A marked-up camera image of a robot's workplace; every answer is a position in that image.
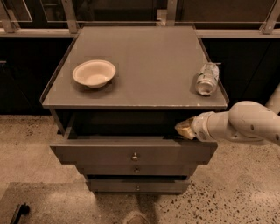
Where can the beige padded gripper body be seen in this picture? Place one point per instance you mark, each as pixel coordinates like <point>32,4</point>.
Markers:
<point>200,126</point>

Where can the grey top drawer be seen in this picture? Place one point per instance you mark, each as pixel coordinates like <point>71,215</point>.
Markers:
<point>111,138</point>

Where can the grey drawer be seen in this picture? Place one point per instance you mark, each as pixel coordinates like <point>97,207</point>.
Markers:
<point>111,138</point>
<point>145,169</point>
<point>129,185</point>

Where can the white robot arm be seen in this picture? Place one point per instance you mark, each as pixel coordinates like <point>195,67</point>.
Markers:
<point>246,122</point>

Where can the grey metal drawer cabinet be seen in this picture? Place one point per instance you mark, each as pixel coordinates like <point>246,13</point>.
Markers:
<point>156,69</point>

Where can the grey bottom drawer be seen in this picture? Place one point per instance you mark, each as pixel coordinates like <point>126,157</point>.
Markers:
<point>129,185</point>

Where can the grey middle drawer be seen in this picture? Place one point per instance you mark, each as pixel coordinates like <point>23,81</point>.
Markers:
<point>145,169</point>

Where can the round brass top knob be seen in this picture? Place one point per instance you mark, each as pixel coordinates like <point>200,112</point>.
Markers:
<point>134,157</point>

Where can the crushed white drink can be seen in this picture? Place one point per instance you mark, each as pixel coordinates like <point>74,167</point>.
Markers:
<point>207,80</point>

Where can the white paper bowl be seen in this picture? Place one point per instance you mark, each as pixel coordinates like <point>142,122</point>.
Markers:
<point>94,73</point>

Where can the black object on floor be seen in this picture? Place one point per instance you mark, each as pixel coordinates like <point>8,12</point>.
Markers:
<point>21,209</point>

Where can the metal railing frame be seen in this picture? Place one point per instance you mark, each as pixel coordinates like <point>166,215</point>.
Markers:
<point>211,19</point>

